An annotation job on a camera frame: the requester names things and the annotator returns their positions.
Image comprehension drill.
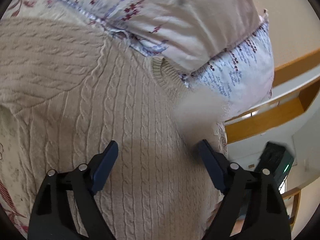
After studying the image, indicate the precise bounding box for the beige cable-knit sweater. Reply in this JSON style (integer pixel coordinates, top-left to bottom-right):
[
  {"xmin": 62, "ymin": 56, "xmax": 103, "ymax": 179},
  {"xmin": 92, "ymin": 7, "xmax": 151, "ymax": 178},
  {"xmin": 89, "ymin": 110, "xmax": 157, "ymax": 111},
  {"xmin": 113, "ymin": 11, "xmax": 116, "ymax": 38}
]
[{"xmin": 0, "ymin": 17, "xmax": 225, "ymax": 240}]

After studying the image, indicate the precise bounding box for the wooden display shelf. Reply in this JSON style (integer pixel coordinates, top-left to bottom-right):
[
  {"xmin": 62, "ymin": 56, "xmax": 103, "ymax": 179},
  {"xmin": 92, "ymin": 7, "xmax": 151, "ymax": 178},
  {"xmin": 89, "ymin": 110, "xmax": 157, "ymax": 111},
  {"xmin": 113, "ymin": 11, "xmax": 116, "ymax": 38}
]
[{"xmin": 281, "ymin": 187, "xmax": 301, "ymax": 230}]

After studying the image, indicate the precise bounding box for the floral bed sheet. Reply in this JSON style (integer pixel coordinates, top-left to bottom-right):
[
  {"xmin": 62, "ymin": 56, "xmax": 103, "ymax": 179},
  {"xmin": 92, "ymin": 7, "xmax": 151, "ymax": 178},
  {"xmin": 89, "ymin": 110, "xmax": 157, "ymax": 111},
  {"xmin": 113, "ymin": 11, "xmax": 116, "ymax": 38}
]
[{"xmin": 0, "ymin": 0, "xmax": 228, "ymax": 238}]

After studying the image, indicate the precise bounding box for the light blue floral pillow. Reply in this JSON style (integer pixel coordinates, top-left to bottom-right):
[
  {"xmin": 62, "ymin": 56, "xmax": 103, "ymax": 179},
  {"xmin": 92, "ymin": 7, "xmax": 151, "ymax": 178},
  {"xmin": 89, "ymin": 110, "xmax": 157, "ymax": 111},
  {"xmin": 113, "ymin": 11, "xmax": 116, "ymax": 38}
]
[{"xmin": 180, "ymin": 19, "xmax": 274, "ymax": 120}]

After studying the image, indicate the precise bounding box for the mauve floral pillow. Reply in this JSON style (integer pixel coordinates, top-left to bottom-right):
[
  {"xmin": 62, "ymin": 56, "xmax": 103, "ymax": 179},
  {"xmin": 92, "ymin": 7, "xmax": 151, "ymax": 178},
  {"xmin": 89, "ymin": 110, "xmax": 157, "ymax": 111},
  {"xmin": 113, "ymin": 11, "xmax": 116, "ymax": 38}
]
[{"xmin": 62, "ymin": 0, "xmax": 262, "ymax": 73}]

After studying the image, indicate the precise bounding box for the wooden wall shelf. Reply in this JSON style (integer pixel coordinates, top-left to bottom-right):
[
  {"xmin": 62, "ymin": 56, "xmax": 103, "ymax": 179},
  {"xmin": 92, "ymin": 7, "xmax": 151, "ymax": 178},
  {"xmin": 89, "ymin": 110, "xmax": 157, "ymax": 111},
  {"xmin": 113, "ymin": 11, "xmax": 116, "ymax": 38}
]
[{"xmin": 225, "ymin": 49, "xmax": 319, "ymax": 144}]

